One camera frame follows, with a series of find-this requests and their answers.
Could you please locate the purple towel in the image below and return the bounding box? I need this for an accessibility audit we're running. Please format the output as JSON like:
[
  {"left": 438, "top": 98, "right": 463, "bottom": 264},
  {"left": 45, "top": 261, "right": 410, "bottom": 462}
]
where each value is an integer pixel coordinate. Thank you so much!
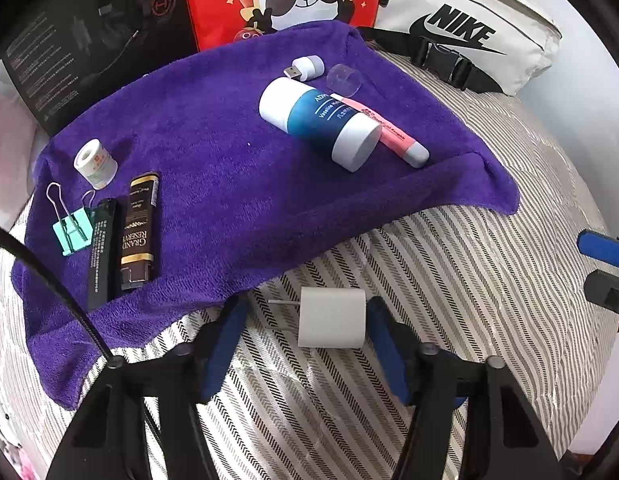
[{"left": 10, "top": 20, "right": 520, "bottom": 411}]

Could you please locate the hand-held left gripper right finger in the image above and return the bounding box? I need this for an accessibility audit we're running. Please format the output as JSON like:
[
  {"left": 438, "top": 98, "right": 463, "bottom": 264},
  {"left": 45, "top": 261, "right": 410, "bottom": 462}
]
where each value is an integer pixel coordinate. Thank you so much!
[{"left": 367, "top": 297, "right": 560, "bottom": 480}]

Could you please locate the black cable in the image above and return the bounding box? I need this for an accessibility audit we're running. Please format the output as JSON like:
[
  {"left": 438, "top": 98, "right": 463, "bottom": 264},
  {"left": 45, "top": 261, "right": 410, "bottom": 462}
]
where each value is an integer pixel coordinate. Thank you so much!
[{"left": 0, "top": 220, "right": 120, "bottom": 366}]

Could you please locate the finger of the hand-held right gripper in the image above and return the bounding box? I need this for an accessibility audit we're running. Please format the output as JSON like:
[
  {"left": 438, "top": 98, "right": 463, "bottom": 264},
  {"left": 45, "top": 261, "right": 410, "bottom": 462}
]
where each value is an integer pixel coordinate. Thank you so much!
[
  {"left": 583, "top": 269, "right": 619, "bottom": 317},
  {"left": 576, "top": 229, "right": 619, "bottom": 267}
]

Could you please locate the green binder clip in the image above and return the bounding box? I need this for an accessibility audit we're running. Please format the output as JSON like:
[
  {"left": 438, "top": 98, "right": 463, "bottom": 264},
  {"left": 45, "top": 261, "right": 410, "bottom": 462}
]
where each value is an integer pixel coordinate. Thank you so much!
[{"left": 46, "top": 182, "right": 98, "bottom": 257}]

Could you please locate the striped bed quilt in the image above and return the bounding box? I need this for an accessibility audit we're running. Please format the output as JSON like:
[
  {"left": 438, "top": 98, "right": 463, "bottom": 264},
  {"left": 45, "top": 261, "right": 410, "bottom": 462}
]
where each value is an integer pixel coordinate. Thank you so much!
[{"left": 0, "top": 45, "right": 619, "bottom": 480}]

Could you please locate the white and blue balm stick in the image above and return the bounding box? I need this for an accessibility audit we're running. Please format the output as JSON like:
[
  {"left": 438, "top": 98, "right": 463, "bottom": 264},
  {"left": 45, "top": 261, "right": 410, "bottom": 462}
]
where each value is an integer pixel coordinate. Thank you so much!
[{"left": 258, "top": 77, "right": 383, "bottom": 173}]

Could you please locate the black headphone box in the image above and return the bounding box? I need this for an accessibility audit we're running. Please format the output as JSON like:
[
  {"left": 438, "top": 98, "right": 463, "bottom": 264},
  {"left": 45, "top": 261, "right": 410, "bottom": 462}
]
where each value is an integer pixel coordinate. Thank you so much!
[{"left": 0, "top": 0, "right": 200, "bottom": 138}]

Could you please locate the red panda print bag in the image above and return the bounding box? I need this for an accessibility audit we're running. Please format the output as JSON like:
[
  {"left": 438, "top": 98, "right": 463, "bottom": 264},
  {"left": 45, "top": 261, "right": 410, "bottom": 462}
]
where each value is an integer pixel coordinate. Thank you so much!
[{"left": 181, "top": 0, "right": 387, "bottom": 53}]

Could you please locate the white usb night light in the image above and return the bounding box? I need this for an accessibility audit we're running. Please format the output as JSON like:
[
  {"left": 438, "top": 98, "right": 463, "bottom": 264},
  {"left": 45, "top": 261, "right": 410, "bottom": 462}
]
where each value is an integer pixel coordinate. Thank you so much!
[{"left": 282, "top": 55, "right": 325, "bottom": 82}]

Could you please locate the clear plastic cap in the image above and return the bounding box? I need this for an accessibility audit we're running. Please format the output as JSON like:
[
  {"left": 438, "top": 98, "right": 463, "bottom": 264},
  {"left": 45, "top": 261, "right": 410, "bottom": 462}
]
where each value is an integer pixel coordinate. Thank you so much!
[{"left": 326, "top": 62, "right": 363, "bottom": 98}]

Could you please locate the white waist bag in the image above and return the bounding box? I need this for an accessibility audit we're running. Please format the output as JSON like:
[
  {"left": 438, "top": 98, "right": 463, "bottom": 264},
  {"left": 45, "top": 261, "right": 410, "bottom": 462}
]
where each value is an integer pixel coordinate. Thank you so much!
[{"left": 359, "top": 0, "right": 563, "bottom": 97}]

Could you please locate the brown and gold tube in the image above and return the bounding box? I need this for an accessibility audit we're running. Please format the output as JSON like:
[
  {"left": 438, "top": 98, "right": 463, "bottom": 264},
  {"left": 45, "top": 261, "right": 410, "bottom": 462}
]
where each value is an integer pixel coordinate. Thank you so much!
[{"left": 120, "top": 172, "right": 161, "bottom": 291}]

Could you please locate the white tape roll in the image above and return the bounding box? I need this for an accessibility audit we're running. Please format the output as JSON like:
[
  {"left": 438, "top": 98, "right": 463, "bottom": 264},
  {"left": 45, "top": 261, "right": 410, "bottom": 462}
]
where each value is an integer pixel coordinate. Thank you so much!
[{"left": 73, "top": 139, "right": 116, "bottom": 191}]

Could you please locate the pink pen flashlight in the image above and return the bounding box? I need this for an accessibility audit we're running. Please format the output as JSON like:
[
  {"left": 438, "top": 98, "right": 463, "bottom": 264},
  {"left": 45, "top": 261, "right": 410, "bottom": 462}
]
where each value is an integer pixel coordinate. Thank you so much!
[{"left": 329, "top": 92, "right": 430, "bottom": 169}]

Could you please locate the white charger adapter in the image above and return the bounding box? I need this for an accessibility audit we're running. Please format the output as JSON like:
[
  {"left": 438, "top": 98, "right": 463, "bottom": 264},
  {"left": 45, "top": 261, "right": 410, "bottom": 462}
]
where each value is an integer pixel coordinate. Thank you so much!
[{"left": 270, "top": 287, "right": 367, "bottom": 351}]

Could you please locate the black lighter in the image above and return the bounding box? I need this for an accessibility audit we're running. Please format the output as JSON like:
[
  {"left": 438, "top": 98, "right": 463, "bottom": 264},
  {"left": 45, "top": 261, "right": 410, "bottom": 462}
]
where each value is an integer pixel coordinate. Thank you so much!
[{"left": 86, "top": 198, "right": 119, "bottom": 311}]

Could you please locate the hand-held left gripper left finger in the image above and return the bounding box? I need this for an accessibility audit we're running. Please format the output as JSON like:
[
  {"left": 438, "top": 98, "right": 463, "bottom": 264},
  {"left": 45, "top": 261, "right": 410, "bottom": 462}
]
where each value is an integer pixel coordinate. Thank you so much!
[{"left": 47, "top": 300, "right": 250, "bottom": 480}]

